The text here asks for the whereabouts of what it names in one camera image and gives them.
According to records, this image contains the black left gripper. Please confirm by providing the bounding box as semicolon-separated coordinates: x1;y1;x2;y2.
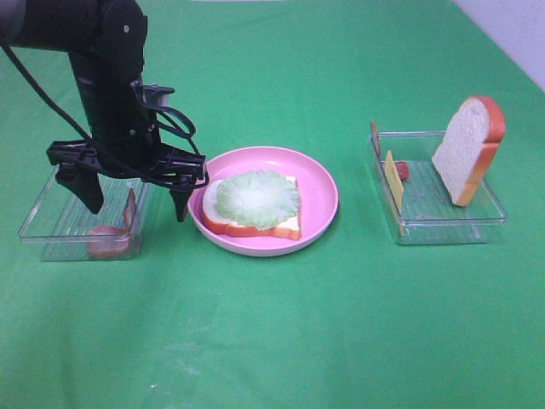
46;140;208;222

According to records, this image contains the toy bread slice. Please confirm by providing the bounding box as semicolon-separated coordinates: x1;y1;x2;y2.
202;176;301;240
432;95;506;207

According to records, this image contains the green toy lettuce leaf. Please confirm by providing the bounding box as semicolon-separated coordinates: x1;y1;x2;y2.
213;170;301;230

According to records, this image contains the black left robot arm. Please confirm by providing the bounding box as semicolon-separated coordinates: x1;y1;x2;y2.
1;1;209;220

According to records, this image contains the clear left plastic tray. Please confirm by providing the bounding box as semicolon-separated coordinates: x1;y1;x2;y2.
19;170;153;261

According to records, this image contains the clear plastic tray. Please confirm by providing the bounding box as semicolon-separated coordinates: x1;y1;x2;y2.
369;127;507;245
19;170;153;261

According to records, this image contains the pink round plate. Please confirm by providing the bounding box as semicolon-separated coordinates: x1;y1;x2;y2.
188;147;339;256

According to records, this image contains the clear tape patch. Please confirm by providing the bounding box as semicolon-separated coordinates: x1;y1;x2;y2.
150;293;221;404

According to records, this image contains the green tablecloth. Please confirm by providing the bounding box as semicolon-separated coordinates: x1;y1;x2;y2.
1;1;544;408

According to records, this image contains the yellow toy cheese slice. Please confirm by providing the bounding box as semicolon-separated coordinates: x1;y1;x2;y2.
384;151;404;213

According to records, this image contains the clear right plastic tray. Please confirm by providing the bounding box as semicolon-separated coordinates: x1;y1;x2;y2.
369;127;507;245

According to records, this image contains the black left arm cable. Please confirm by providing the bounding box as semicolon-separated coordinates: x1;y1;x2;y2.
0;42;210;191

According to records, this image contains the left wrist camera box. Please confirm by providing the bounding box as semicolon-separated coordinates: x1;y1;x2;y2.
143;84;175;109

